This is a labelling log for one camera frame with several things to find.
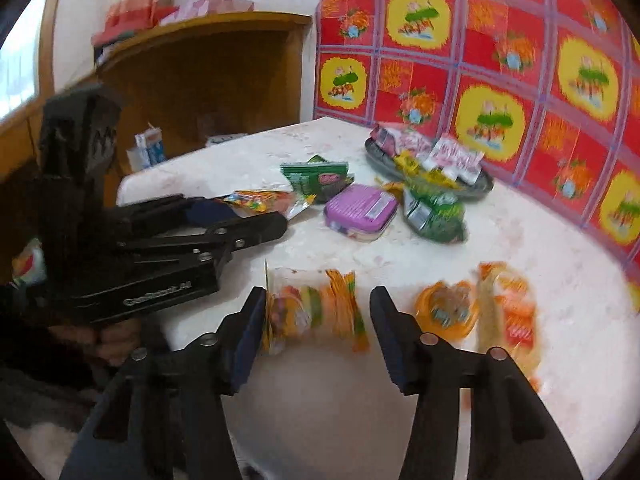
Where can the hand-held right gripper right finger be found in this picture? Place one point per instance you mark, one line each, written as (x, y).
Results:
(387, 335)

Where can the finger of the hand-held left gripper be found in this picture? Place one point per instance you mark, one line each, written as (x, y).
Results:
(210, 211)
(250, 230)

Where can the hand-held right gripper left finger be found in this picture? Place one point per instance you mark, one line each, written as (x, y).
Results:
(247, 340)

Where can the colourful candy packet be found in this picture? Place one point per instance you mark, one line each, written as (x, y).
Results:
(265, 200)

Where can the orange jelly cup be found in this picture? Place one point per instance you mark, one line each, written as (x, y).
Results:
(445, 307)

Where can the striped candy packet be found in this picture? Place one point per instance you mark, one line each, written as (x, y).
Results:
(320, 305)

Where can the green snack packet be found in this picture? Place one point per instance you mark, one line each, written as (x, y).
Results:
(435, 215)
(305, 175)

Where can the purple tin box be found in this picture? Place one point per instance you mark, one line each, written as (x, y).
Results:
(360, 207)

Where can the orange yellow rice cracker packet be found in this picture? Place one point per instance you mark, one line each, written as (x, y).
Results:
(515, 320)

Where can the small orange candy wrapper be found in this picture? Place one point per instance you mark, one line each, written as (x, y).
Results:
(390, 189)

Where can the patterned ceramic plate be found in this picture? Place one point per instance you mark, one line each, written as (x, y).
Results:
(475, 187)

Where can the large pink snack bag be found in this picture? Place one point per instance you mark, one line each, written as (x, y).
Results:
(457, 160)

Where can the person's left forearm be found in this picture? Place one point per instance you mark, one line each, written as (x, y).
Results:
(30, 375)

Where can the person's left hand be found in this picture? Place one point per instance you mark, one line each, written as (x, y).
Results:
(112, 342)

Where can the blue white milk carton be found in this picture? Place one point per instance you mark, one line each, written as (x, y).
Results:
(152, 145)
(136, 159)

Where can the brown wooden cabinet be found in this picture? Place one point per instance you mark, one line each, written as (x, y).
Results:
(200, 85)

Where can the pink box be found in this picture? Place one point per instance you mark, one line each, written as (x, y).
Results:
(205, 9)

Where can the pink red gift bag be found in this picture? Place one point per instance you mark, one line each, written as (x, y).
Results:
(132, 5)

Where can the red printed wall cloth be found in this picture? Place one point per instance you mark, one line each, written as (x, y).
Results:
(500, 35)

